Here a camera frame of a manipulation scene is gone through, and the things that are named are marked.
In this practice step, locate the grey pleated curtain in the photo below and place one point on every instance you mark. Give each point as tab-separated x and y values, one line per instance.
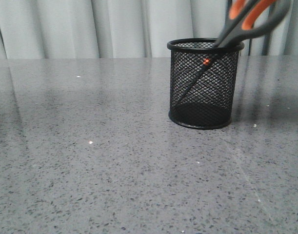
83	29

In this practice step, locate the grey orange handled scissors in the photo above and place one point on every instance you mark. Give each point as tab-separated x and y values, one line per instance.
248	19

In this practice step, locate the black mesh pen bucket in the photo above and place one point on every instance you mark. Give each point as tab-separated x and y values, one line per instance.
202	83

